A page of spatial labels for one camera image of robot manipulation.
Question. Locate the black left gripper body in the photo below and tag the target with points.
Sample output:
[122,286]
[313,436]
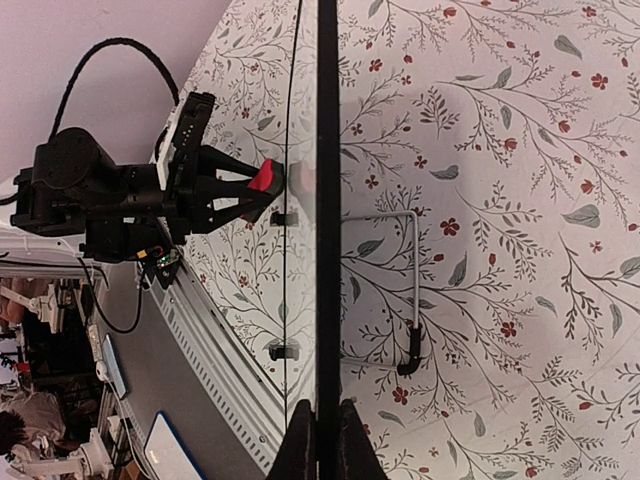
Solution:
[187,193]

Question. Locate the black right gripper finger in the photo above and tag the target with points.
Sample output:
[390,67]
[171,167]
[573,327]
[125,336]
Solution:
[212,160]
[210,218]

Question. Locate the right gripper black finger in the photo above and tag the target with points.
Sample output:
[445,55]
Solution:
[295,459]
[356,457]

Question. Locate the red whiteboard eraser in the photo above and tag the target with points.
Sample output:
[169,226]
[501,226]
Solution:
[270,178]

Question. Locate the white whiteboard black frame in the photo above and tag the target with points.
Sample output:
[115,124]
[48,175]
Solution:
[310,302]

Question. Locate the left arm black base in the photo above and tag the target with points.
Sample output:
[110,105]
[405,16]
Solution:
[158,265]

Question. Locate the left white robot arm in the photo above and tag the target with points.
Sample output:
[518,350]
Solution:
[75,188]

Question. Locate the black whiteboard stand foot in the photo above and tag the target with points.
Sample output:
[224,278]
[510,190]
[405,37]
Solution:
[280,219]

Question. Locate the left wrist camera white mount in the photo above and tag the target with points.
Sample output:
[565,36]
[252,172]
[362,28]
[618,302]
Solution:
[183,133]

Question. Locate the aluminium front rail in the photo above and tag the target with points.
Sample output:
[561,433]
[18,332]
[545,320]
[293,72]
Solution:
[178,357]

